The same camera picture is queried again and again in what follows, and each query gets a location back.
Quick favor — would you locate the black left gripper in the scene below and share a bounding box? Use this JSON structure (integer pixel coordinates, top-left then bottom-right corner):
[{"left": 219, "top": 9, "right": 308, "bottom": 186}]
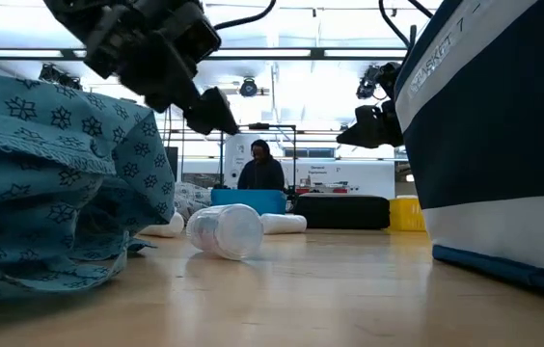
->
[{"left": 83, "top": 0, "right": 240, "bottom": 137}]

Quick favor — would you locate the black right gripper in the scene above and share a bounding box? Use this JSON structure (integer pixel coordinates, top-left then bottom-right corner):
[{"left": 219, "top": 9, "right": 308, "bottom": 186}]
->
[{"left": 336, "top": 61, "right": 406, "bottom": 149}]

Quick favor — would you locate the light grey patterned cloth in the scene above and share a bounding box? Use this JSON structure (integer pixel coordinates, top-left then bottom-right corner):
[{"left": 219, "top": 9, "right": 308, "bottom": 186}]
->
[{"left": 174, "top": 181, "right": 214, "bottom": 224}]

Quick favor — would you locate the clear plastic bottle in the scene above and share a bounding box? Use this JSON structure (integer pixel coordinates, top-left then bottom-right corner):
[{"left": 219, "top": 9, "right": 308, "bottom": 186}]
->
[{"left": 185, "top": 202, "right": 265, "bottom": 262}]

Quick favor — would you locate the navy and white fabric basket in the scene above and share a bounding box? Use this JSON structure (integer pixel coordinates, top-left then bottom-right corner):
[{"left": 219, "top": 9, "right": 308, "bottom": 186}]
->
[{"left": 394, "top": 0, "right": 544, "bottom": 304}]

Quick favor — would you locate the white gauze roll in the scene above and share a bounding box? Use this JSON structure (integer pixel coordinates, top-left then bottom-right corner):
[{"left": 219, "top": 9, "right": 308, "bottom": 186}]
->
[
  {"left": 259, "top": 213, "right": 309, "bottom": 236},
  {"left": 138, "top": 210, "right": 186, "bottom": 239}
]

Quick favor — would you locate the blue patterned cloth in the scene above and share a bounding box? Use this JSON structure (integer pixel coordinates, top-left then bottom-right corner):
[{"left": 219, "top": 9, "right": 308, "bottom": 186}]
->
[{"left": 0, "top": 69, "right": 177, "bottom": 304}]

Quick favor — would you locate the yellow plastic bin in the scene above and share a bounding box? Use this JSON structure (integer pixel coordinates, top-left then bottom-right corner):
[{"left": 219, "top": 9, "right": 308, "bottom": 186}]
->
[{"left": 388, "top": 196, "right": 427, "bottom": 233}]

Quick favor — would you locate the teal plastic bin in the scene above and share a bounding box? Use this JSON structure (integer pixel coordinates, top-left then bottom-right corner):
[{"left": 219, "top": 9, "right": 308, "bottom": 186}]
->
[{"left": 210, "top": 188, "right": 288, "bottom": 217}]

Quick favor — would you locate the black round ceiling light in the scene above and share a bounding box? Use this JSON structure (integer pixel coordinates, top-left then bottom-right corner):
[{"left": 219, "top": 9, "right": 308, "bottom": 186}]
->
[{"left": 238, "top": 76, "right": 259, "bottom": 99}]

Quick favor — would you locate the black monitor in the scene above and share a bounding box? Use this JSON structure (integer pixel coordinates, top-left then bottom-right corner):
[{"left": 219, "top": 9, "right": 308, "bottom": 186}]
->
[{"left": 164, "top": 146, "right": 179, "bottom": 183}]

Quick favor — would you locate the person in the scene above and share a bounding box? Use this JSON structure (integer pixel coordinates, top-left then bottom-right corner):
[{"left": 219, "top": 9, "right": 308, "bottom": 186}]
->
[{"left": 236, "top": 138, "right": 286, "bottom": 191}]

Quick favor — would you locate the black first aid kit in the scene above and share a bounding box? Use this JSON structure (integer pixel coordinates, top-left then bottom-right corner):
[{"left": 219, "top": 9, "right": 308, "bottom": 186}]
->
[{"left": 292, "top": 193, "right": 392, "bottom": 231}]

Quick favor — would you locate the black double ceiling spotlight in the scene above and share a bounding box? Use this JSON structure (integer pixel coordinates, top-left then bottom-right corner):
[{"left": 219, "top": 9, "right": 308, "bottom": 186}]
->
[{"left": 38, "top": 62, "right": 84, "bottom": 92}]

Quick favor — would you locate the black ceiling spotlight with cable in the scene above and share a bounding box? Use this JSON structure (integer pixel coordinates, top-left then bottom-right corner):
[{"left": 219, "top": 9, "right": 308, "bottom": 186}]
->
[{"left": 355, "top": 62, "right": 390, "bottom": 101}]

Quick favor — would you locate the black tube stand frame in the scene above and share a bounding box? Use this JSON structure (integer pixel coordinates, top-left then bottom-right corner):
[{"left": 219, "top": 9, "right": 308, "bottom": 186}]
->
[{"left": 218, "top": 122, "right": 299, "bottom": 197}]

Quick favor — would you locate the black overhead frame bar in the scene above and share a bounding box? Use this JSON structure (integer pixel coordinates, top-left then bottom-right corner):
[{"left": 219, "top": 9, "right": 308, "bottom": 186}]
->
[{"left": 0, "top": 46, "right": 411, "bottom": 62}]

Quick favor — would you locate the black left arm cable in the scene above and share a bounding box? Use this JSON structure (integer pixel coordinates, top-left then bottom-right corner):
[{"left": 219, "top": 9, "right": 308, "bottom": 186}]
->
[{"left": 213, "top": 0, "right": 278, "bottom": 31}]

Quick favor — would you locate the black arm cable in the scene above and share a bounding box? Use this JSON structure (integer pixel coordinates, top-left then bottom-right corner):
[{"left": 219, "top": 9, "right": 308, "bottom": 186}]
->
[
  {"left": 378, "top": 0, "right": 435, "bottom": 49},
  {"left": 213, "top": 0, "right": 278, "bottom": 31}
]

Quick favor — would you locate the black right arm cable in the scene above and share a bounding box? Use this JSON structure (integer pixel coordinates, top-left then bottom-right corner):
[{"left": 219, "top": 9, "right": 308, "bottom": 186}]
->
[{"left": 378, "top": 0, "right": 435, "bottom": 49}]

